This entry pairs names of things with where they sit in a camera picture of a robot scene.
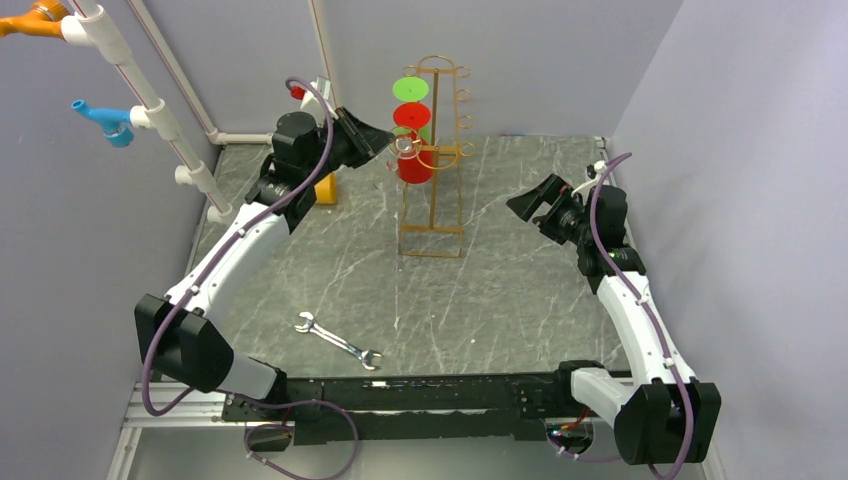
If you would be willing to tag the red plastic wine glass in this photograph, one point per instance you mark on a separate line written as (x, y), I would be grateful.
(427, 161)

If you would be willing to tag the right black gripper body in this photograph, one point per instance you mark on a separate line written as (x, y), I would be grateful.
(565, 220)

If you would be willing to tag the orange plastic wine glass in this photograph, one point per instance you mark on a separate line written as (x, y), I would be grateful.
(326, 191)

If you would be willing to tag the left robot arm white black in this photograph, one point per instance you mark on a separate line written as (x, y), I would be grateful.
(179, 334)

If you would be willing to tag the white PVC pipe frame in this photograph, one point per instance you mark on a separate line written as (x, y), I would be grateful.
(90, 25)

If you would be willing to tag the gold wire wine glass rack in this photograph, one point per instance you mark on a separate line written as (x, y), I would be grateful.
(430, 216)

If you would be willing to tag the green plastic wine glass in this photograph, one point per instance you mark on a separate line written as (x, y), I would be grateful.
(412, 93)

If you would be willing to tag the clear wine glass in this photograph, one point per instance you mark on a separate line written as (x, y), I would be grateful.
(405, 155)

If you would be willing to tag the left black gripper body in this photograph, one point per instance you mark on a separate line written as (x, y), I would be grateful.
(340, 135)

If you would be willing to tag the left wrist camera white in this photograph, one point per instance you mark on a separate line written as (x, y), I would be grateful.
(314, 102)

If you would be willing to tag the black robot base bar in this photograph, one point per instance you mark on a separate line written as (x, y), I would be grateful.
(322, 410)

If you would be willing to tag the orange pipe fitting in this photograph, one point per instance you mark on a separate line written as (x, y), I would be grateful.
(42, 19)

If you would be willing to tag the blue pipe fitting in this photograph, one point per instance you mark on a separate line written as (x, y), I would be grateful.
(115, 124)

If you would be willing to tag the silver open-end wrench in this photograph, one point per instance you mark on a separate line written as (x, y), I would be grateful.
(366, 357)

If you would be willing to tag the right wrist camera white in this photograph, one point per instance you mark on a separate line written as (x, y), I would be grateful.
(593, 176)

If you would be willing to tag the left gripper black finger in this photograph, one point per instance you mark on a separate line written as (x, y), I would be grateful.
(355, 155)
(361, 132)

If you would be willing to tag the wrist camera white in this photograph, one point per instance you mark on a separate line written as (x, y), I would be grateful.
(593, 176)
(314, 102)

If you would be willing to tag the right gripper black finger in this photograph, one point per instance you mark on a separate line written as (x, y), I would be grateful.
(547, 192)
(526, 208)

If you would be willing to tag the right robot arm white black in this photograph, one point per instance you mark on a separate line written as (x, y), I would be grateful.
(667, 415)

